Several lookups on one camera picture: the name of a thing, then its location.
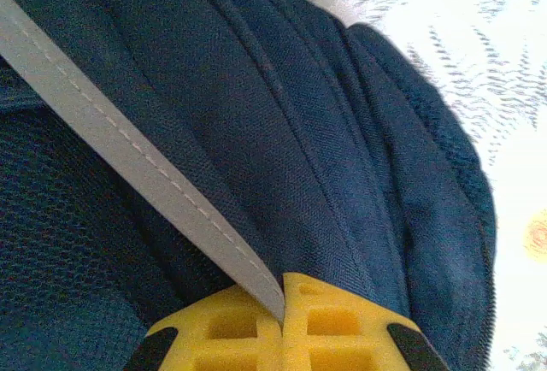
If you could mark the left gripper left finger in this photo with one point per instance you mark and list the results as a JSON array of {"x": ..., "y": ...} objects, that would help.
[{"x": 222, "y": 337}]

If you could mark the navy blue backpack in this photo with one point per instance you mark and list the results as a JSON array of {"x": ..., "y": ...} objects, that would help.
[{"x": 213, "y": 131}]

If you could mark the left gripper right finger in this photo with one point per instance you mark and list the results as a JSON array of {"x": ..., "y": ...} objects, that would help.
[{"x": 342, "y": 337}]

